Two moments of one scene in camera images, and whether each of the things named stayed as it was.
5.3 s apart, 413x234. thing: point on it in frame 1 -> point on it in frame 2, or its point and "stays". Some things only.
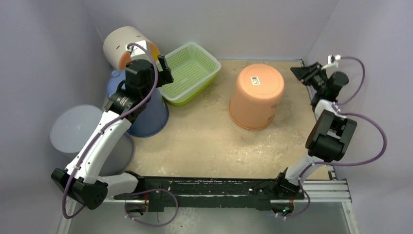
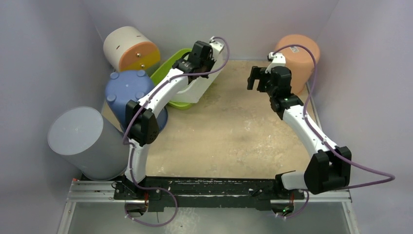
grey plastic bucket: [72, 128] stays
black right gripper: [310, 73] -> [262, 80]
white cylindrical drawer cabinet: [115, 47] stays
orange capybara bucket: [257, 96] -> [299, 60]
